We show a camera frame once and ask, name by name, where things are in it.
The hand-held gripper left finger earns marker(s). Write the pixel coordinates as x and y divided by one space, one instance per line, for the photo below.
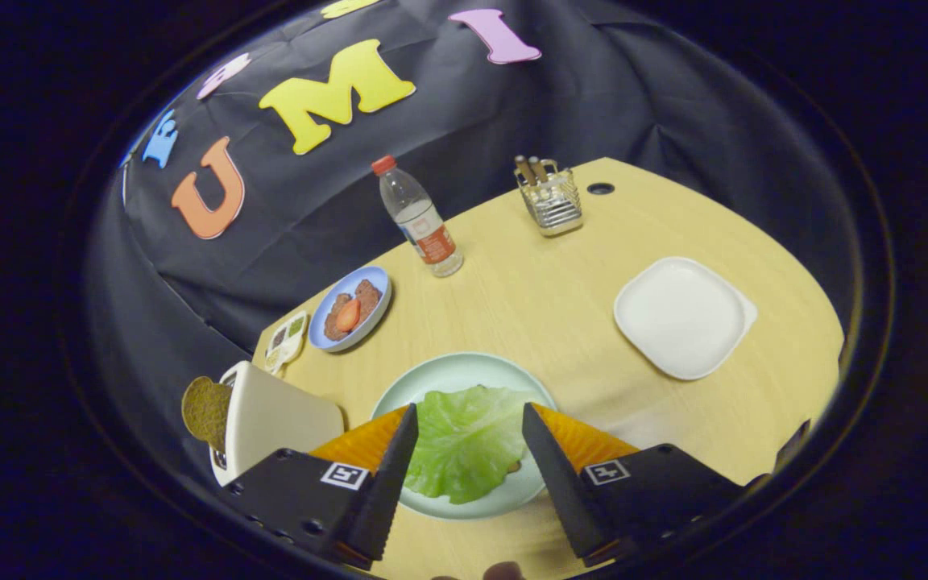
379 499

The white square plate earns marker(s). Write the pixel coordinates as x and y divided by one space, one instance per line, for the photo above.
681 318

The clear plastic water bottle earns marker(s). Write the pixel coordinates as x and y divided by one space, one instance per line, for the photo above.
424 225

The blue round plate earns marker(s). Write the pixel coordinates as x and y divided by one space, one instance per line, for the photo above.
333 345

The brown meat patty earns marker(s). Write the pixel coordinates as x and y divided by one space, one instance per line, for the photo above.
369 294
333 318

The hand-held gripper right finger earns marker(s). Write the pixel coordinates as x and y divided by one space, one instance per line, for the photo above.
565 499

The white toaster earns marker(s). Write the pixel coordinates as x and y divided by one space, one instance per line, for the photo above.
279 419

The white divided seasoning tray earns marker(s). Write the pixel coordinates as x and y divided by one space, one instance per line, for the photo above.
287 342

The green lettuce leaf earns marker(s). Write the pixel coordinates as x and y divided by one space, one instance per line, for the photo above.
468 443

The pale green round plate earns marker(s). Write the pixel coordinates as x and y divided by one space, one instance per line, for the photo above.
448 374

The toasted bread slice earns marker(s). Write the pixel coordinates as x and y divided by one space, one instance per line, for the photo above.
206 411

